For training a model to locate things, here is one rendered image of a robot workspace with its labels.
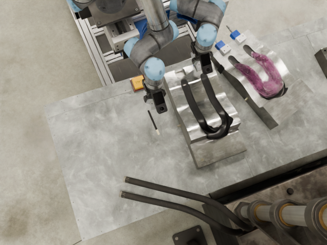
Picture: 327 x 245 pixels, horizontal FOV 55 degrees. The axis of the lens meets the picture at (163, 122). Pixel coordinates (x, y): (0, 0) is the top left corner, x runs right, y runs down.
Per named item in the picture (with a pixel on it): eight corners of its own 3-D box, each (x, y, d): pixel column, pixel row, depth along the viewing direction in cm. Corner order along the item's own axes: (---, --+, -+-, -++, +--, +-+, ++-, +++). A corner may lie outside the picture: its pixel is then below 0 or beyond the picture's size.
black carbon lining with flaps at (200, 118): (178, 82, 160) (180, 75, 151) (207, 73, 162) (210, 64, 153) (203, 145, 152) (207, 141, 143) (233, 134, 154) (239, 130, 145)
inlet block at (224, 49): (207, 40, 171) (208, 35, 166) (213, 35, 172) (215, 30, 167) (222, 58, 169) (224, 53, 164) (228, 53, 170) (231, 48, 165)
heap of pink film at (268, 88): (230, 66, 165) (235, 60, 157) (255, 49, 168) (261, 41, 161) (263, 104, 160) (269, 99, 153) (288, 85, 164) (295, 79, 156)
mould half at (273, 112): (209, 59, 172) (213, 49, 161) (245, 34, 177) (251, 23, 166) (270, 130, 163) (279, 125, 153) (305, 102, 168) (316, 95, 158)
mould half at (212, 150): (162, 80, 167) (163, 70, 154) (207, 66, 170) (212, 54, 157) (196, 169, 156) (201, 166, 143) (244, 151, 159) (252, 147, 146)
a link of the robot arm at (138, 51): (144, 38, 128) (161, 57, 126) (122, 53, 125) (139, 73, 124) (144, 27, 120) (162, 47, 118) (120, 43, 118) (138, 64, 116)
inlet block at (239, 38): (222, 30, 173) (224, 25, 168) (228, 25, 174) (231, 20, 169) (237, 47, 171) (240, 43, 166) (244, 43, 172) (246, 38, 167)
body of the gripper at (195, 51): (205, 41, 148) (207, 31, 136) (211, 58, 147) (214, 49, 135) (189, 46, 148) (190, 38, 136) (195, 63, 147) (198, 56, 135)
